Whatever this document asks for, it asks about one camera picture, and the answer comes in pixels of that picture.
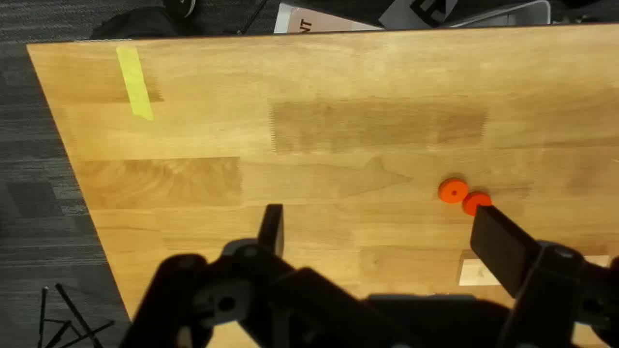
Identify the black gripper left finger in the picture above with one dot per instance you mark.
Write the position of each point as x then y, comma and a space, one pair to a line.
265, 247

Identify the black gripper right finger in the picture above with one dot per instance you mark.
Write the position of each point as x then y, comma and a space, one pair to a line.
524, 267

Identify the wooden stand with pegs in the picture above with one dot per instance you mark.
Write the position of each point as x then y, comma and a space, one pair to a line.
474, 272

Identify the yellow tape strip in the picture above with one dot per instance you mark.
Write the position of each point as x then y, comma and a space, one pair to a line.
133, 81

